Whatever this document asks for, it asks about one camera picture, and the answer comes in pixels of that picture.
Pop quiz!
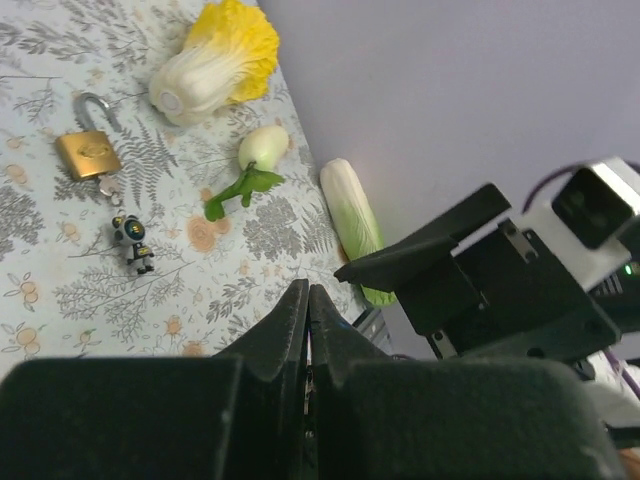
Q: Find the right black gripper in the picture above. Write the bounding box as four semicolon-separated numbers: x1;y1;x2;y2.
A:
334;183;621;360

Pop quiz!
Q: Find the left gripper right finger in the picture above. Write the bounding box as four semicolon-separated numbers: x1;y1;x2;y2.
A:
308;285;627;479

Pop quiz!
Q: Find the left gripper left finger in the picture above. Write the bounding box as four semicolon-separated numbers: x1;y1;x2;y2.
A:
1;280;310;479

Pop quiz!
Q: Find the black headed key bunch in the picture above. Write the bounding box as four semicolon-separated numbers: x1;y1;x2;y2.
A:
98;175;155;276

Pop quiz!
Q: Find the small brass padlock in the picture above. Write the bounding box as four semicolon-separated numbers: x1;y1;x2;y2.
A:
54;92;122;181

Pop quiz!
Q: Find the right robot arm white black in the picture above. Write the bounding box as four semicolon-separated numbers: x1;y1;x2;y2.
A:
336;184;639;448

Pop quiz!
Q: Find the large green white cabbage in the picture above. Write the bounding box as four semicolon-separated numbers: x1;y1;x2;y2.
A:
319;158;399;307

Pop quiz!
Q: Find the white radish toy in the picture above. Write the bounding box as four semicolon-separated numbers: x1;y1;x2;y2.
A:
204;125;289;222

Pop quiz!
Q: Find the floral tablecloth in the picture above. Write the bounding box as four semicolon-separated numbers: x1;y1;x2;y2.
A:
1;1;364;368

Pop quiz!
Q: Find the yellow napa cabbage toy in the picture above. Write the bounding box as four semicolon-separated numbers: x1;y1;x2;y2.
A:
149;1;280;127

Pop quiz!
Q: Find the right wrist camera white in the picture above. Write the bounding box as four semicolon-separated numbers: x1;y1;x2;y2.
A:
515;157;639;292

